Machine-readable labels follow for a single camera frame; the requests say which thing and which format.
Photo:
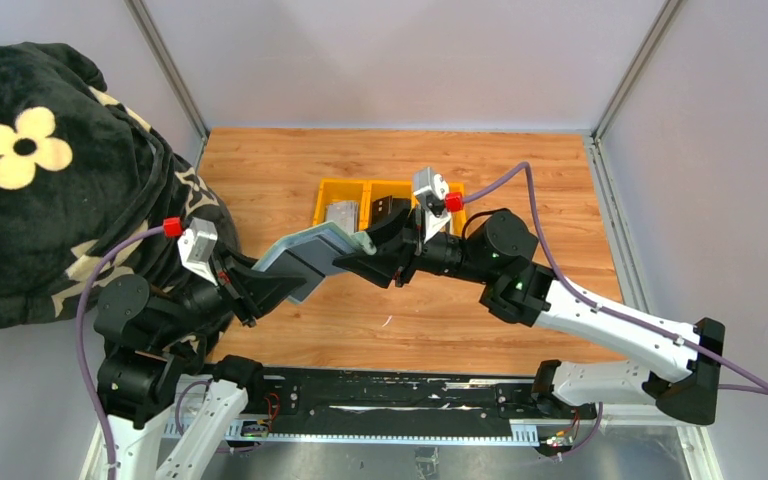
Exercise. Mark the middle yellow bin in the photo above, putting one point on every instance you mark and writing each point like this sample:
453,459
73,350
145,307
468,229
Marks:
375,189

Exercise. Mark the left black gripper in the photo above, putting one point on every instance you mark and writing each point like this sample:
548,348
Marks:
235,288

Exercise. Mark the green card holder wallet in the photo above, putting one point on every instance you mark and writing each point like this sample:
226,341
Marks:
310,254

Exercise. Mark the silver cards in left bin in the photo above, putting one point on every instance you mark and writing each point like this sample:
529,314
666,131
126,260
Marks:
344,214

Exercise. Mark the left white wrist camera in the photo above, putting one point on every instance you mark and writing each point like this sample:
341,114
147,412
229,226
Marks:
196,246

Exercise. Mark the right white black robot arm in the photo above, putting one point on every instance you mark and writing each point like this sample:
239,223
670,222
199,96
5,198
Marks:
668,364

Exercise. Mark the left yellow bin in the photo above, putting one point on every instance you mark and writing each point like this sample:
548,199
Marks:
338,191

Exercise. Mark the right yellow bin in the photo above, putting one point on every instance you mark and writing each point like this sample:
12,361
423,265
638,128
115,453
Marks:
440,208

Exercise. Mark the yellow bin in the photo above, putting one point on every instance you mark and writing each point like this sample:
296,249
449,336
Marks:
440,208
338,191
375,189

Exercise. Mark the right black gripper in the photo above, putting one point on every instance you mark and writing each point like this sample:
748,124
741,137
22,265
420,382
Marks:
412,247

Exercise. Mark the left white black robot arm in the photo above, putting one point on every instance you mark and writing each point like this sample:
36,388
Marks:
152,339

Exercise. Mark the aluminium frame post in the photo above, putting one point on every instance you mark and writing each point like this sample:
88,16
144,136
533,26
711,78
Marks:
146,24
663,21

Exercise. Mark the black floral blanket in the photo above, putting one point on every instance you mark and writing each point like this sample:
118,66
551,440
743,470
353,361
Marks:
82,180

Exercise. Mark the left aluminium frame post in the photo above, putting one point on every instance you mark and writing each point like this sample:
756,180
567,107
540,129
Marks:
146,24

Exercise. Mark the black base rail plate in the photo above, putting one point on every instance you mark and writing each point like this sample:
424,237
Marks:
379,404

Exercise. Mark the right aluminium frame post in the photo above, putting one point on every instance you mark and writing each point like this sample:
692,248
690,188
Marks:
663,21

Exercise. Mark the black card holder in bin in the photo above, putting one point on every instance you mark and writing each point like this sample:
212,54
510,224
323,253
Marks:
382,207

